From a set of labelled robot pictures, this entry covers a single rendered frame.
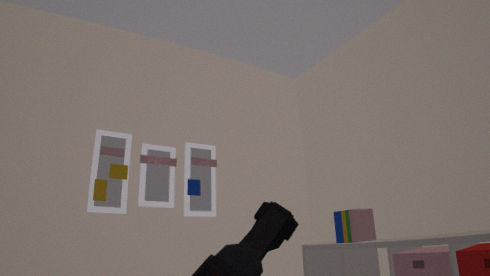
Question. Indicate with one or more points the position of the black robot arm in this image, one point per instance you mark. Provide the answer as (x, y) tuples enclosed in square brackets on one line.
[(273, 225)]

